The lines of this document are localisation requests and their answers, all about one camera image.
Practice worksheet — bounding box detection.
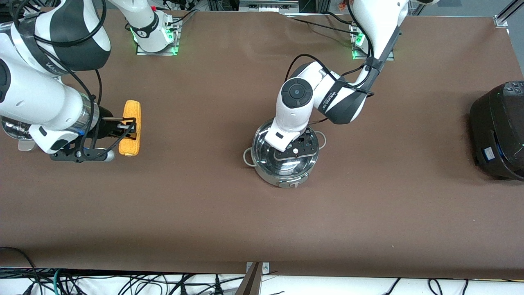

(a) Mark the yellow corn cob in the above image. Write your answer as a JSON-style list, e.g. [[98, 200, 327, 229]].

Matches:
[[118, 100, 142, 157]]

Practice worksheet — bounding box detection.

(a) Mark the round glass pot lid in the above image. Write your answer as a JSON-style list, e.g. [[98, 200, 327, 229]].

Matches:
[[251, 122, 320, 177]]

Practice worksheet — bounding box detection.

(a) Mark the stainless steel steamer pot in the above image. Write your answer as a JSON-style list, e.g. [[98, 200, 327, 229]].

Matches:
[[1, 117, 36, 152]]

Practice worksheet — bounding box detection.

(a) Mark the brown table mat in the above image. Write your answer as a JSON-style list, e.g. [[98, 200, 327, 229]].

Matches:
[[0, 7, 524, 280]]

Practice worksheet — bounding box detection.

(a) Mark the silver power strip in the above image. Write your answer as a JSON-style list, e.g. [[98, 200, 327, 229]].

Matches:
[[239, 0, 300, 12]]

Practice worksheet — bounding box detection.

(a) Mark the black rice cooker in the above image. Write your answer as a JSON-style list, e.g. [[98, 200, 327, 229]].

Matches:
[[470, 81, 524, 182]]

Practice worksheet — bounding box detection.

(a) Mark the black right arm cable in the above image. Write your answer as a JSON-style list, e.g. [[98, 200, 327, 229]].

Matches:
[[10, 0, 138, 162]]

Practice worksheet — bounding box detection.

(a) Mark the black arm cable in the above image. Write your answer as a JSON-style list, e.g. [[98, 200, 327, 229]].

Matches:
[[285, 0, 404, 125], [10, 0, 138, 162]]

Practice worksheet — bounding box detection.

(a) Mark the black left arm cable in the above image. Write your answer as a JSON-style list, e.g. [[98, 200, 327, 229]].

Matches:
[[285, 0, 404, 125]]

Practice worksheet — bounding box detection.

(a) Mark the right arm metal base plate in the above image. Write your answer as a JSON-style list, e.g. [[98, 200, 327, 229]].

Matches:
[[135, 17, 181, 56]]

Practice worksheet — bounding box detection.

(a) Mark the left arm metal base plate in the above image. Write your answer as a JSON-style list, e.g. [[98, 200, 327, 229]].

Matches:
[[350, 23, 396, 61]]

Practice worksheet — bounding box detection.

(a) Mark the black cable across mat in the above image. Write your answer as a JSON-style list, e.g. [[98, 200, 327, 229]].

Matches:
[[285, 11, 361, 37]]

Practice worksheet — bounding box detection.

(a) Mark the aluminium frame post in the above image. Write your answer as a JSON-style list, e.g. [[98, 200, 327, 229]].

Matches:
[[235, 262, 263, 295]]

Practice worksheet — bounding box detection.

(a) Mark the black looping floor cable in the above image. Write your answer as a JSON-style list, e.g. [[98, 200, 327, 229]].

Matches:
[[0, 246, 43, 295]]

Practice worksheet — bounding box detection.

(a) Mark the aluminium frame profile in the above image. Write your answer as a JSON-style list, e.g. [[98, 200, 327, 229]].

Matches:
[[493, 0, 524, 28]]

